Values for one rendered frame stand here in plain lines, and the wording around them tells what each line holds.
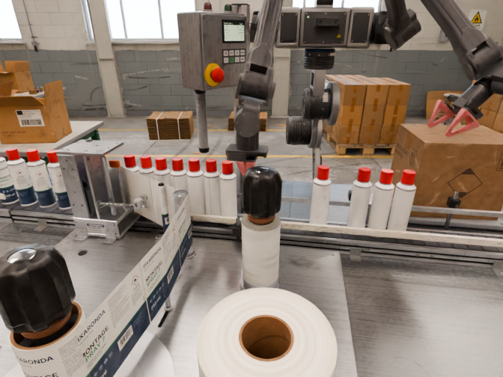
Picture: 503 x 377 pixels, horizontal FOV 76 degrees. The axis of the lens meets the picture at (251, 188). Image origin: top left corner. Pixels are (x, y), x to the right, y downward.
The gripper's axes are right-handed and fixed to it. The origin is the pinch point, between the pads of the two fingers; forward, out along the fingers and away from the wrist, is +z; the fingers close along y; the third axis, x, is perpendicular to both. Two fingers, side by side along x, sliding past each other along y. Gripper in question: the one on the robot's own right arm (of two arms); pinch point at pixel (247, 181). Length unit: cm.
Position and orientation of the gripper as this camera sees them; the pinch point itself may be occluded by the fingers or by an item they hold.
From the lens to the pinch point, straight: 84.7
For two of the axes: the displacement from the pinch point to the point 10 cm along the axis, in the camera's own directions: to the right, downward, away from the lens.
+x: 1.5, -3.9, 9.1
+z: -0.2, 9.2, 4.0
